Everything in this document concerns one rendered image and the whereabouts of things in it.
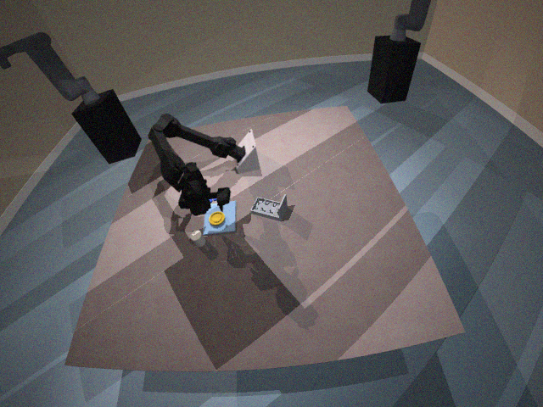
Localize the light blue square mat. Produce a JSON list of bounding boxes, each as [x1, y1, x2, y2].
[[203, 201, 236, 235]]

